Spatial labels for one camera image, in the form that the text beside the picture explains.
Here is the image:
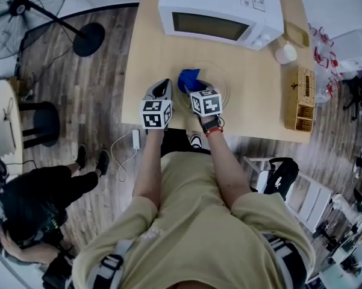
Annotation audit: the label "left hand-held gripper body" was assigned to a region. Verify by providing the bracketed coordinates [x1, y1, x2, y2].
[139, 92, 174, 131]

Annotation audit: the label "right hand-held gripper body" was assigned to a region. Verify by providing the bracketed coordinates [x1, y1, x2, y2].
[189, 87, 223, 117]

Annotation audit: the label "blue cloth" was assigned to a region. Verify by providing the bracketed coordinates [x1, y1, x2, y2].
[177, 67, 206, 95]

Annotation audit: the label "clear glass plate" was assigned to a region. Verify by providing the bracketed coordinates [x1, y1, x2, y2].
[176, 60, 231, 117]

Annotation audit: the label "person's right forearm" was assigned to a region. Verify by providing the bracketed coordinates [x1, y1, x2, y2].
[198, 114, 252, 215]

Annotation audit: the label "person's left forearm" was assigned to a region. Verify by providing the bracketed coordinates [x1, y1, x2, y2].
[132, 128, 165, 213]

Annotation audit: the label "black wristwatch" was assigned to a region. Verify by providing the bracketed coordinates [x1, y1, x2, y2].
[201, 116, 222, 133]

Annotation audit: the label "white power strip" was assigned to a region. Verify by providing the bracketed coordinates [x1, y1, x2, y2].
[131, 129, 141, 150]

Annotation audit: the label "person's black trousers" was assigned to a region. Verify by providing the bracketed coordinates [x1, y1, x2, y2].
[160, 128, 211, 158]

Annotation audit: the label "white cup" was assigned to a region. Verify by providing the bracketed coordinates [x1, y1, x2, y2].
[274, 42, 298, 65]

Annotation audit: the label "wicker tissue box organizer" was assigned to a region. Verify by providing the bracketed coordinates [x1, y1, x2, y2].
[284, 66, 316, 132]

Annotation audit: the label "tan tray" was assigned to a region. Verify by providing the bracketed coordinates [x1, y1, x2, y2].
[284, 21, 310, 48]

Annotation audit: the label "black waist bag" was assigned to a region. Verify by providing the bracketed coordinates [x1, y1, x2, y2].
[263, 157, 300, 197]

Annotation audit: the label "black round stool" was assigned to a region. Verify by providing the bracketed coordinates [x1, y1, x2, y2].
[17, 101, 61, 149]

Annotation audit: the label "person's beige shirt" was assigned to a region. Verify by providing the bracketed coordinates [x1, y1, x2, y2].
[72, 152, 317, 289]

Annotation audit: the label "white chair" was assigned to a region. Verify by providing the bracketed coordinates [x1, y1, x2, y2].
[243, 157, 334, 233]

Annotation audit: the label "round white table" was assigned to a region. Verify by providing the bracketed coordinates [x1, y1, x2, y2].
[0, 78, 24, 176]

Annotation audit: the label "white cardboard box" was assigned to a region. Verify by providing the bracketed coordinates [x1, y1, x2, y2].
[329, 30, 362, 75]

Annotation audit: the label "black mesh office chair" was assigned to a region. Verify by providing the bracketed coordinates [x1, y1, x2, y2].
[343, 75, 362, 122]

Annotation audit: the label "grey laptop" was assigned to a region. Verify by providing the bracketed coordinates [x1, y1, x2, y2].
[0, 120, 16, 158]

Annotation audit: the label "black standing fan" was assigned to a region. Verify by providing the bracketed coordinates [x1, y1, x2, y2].
[0, 0, 106, 60]

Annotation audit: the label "white power cable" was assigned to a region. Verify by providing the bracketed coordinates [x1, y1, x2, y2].
[110, 129, 139, 183]

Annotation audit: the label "clear jugs with red handles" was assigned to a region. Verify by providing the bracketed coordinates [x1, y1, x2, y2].
[308, 25, 341, 105]

